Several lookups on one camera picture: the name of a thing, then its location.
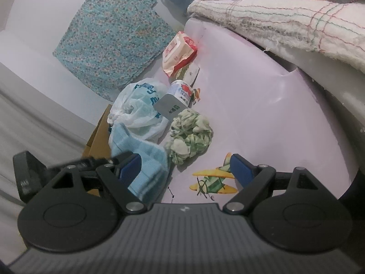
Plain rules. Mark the pink wet wipes pack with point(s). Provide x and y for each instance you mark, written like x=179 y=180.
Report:
x=179 y=53

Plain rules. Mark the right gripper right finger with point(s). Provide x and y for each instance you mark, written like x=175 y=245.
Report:
x=255 y=181

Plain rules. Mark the brown cardboard box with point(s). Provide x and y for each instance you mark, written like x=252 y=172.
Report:
x=97 y=148

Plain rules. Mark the white plastic bag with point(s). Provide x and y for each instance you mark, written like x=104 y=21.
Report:
x=134 y=108

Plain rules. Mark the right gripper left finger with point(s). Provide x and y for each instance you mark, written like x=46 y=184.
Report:
x=118 y=178

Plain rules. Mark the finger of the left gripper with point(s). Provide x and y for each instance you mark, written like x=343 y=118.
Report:
x=115 y=160

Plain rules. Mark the floral blue wall cloth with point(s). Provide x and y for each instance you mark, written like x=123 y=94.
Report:
x=109 y=43

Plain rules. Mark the rolled white blanket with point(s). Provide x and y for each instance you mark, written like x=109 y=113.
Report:
x=335 y=30

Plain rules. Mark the small white tissue pack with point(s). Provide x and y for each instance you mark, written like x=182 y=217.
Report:
x=175 y=100

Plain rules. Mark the green white scrunchie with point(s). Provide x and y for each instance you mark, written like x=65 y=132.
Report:
x=190 y=135

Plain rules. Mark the light blue checked towel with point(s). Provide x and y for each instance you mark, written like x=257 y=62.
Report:
x=153 y=177

